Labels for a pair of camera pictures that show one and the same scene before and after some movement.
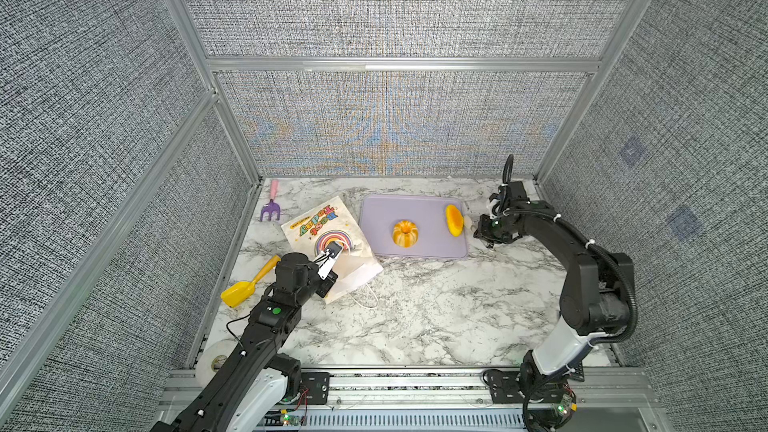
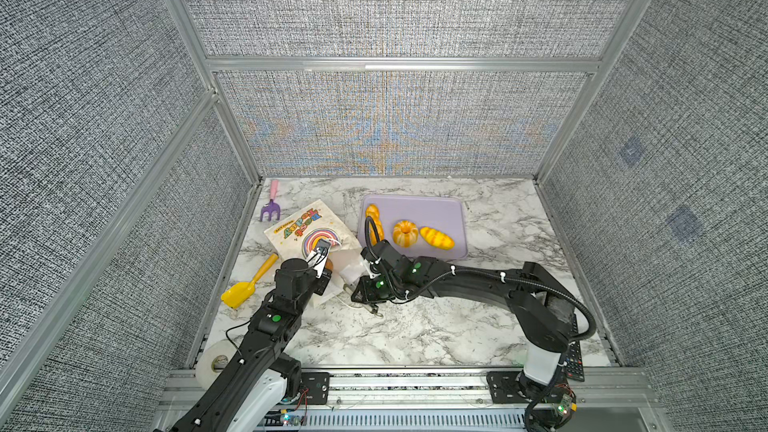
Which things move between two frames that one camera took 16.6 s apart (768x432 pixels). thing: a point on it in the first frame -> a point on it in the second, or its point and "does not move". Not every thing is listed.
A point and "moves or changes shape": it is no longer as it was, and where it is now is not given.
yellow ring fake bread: [405, 234] does not move
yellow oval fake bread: [455, 220] -> [437, 238]
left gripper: [326, 284] does not move
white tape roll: [203, 365] does not move
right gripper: [482, 232] -> [364, 293]
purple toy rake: [272, 206] does not move
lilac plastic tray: [379, 214] does not move
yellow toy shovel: [241, 292] does not move
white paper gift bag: [328, 223] moves or changes shape
